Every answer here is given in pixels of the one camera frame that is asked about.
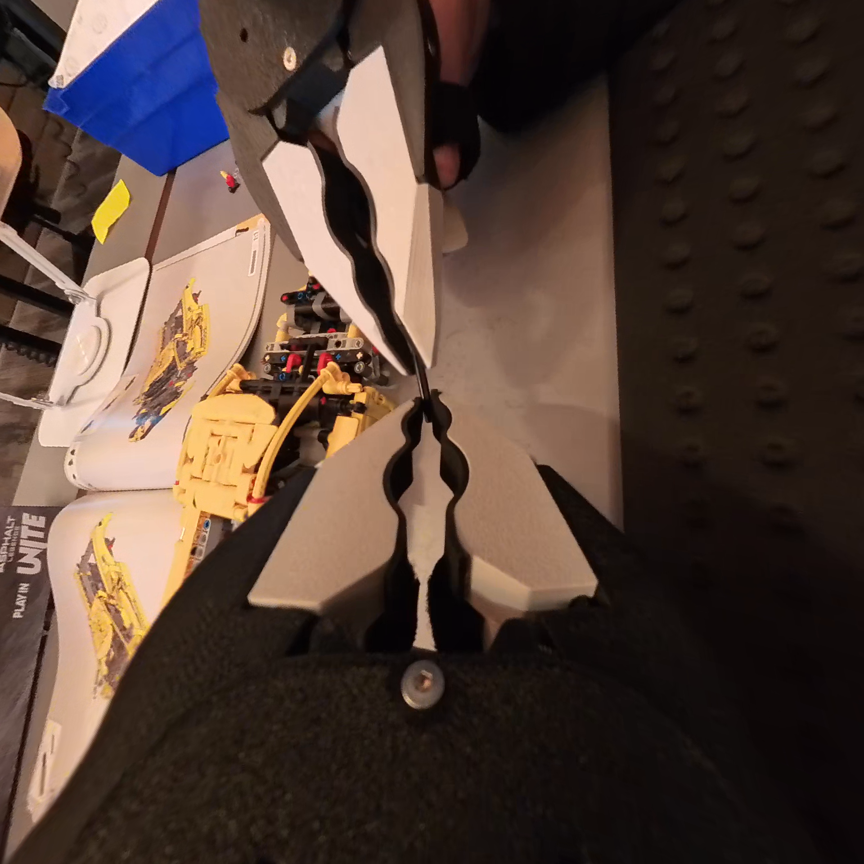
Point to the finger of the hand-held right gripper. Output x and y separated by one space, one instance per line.
304 223
398 202

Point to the yellow brick car model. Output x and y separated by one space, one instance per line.
223 445

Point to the pile of small coloured pins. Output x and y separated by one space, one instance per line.
231 181

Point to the grey desk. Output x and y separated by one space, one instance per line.
526 304

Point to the thin black axle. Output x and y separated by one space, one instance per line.
425 391

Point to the white dotted sheet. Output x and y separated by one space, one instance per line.
101 40

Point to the toy car set box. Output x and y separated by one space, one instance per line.
27 641

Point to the yellow sticky note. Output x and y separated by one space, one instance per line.
111 209

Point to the white document stand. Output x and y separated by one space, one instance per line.
88 351

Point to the blue storage bin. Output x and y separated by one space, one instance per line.
155 101

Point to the instruction booklet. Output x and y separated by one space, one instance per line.
216 270

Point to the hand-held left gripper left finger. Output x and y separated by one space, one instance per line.
324 547

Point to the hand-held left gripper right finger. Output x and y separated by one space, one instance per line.
526 533

